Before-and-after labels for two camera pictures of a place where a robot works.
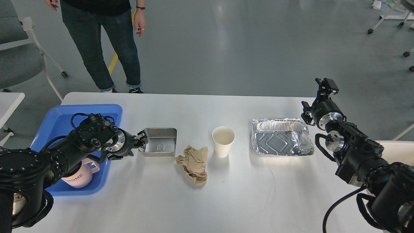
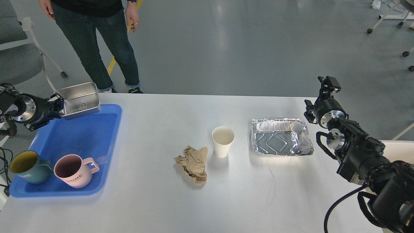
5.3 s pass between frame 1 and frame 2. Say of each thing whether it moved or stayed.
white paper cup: stayed
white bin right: stayed
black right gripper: stayed
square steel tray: moved
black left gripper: moved
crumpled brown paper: stayed
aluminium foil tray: stayed
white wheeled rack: stayed
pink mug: stayed
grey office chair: stayed
